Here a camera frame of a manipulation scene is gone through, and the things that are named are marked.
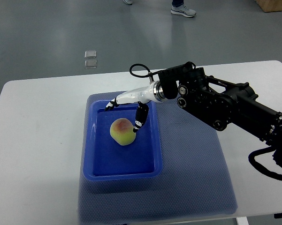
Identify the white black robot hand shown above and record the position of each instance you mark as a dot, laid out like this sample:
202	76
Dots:
136	98

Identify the green red peach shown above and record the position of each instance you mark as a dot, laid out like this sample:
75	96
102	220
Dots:
121	131

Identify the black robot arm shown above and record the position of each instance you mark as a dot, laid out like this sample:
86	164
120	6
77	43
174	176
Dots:
218	103

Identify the lower metal floor plate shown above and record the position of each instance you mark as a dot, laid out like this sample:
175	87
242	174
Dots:
90	63

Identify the metal floor plate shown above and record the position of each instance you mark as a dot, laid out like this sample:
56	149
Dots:
90	54
90	63

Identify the upper metal floor plate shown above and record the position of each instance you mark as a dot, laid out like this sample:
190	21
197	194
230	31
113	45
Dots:
90	54

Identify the white grey sneaker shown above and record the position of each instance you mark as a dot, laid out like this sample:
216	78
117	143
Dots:
183	10

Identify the blue-grey textured mat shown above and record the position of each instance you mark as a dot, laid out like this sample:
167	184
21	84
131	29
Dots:
194	181

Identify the wooden box corner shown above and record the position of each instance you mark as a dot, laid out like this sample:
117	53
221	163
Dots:
270	5

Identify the white table leg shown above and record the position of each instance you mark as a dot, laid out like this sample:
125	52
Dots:
242	221

